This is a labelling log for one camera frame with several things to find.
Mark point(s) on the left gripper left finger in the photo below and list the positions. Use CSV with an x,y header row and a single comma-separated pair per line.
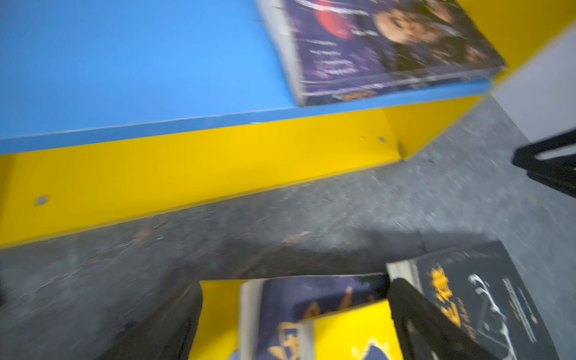
x,y
167,333

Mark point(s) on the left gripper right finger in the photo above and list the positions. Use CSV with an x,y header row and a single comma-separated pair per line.
x,y
409,308

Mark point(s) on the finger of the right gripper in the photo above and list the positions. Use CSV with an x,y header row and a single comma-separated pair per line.
x,y
557,173

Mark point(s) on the purple book orange calligraphy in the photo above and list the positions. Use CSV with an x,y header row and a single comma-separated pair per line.
x,y
270,309

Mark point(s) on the black book yellow title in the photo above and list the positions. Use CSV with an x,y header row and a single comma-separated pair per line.
x,y
479,289

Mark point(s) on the yellow blue-figure cartoon book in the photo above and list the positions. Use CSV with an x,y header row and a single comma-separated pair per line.
x,y
217,332

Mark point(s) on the purple portrait cover book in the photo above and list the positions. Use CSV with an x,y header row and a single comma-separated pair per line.
x,y
339,51

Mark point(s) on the yellow shelf with coloured boards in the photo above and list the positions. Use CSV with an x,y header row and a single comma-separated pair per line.
x,y
118,110

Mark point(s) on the yellow cartoon boy book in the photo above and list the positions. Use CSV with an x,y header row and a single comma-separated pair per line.
x,y
361,333

